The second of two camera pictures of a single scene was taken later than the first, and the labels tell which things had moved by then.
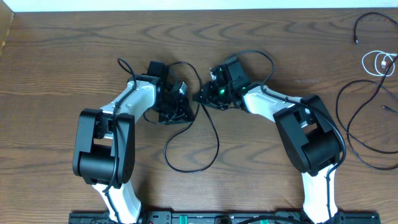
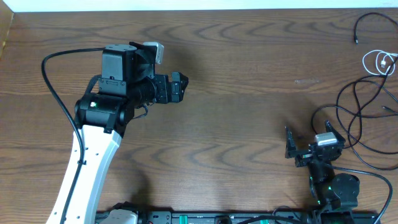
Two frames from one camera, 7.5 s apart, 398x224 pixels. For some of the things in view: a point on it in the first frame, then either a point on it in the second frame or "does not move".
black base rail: (222, 216) does not move
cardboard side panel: (6, 20) does not move
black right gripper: (207, 98) → (291, 146)
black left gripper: (185, 110) → (166, 93)
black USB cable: (191, 124) → (357, 115)
